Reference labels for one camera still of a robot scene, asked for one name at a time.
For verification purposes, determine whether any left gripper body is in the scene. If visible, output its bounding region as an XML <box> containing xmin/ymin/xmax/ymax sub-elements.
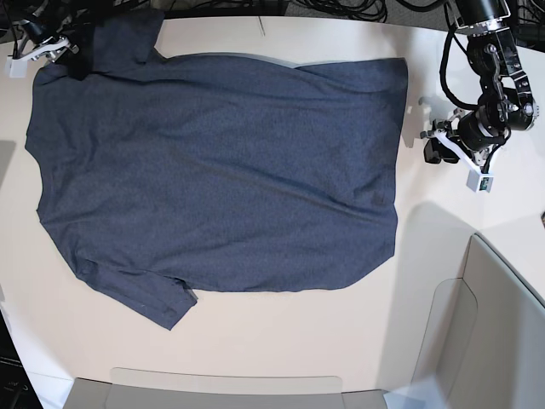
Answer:
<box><xmin>432</xmin><ymin>108</ymin><xmax>511</xmax><ymax>164</ymax></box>

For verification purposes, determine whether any grey chair bottom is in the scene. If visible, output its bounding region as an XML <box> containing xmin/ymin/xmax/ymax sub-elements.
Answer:
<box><xmin>64</xmin><ymin>367</ymin><xmax>387</xmax><ymax>408</ymax></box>

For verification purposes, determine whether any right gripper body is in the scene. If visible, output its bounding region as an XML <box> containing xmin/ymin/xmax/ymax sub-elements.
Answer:
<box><xmin>50</xmin><ymin>25</ymin><xmax>95</xmax><ymax>81</ymax></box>

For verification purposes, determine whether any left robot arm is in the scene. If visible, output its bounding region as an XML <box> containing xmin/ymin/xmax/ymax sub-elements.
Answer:
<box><xmin>421</xmin><ymin>1</ymin><xmax>538</xmax><ymax>174</ymax></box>

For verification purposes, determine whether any grey chair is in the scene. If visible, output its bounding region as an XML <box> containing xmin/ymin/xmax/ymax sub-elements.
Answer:
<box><xmin>404</xmin><ymin>235</ymin><xmax>544</xmax><ymax>408</ymax></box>
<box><xmin>64</xmin><ymin>367</ymin><xmax>387</xmax><ymax>408</ymax></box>

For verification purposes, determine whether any dark blue t-shirt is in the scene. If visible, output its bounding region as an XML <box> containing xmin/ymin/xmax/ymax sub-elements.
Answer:
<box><xmin>26</xmin><ymin>10</ymin><xmax>408</xmax><ymax>329</ymax></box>

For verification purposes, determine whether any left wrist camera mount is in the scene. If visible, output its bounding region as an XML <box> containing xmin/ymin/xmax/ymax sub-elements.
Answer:
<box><xmin>420</xmin><ymin>108</ymin><xmax>496</xmax><ymax>193</ymax></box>

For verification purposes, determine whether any grey chair right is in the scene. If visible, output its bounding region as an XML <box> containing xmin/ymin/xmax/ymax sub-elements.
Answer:
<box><xmin>404</xmin><ymin>235</ymin><xmax>544</xmax><ymax>408</ymax></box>

